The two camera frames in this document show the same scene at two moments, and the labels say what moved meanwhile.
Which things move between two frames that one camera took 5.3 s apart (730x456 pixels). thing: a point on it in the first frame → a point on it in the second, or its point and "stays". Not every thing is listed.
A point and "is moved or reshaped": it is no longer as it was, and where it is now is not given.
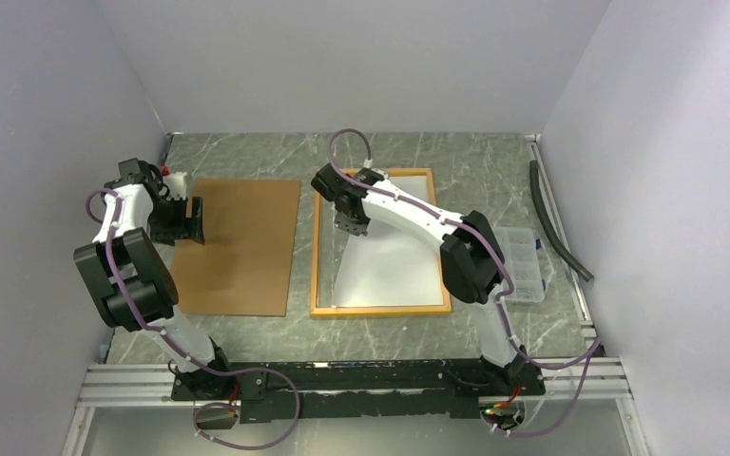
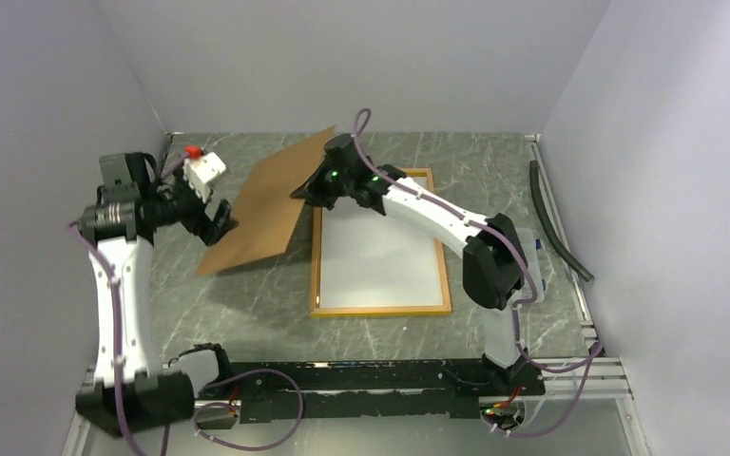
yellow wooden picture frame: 317,311 stays
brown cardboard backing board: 244,267 is moved or reshaped
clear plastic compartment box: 522,259 stays
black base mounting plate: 393,389 stays
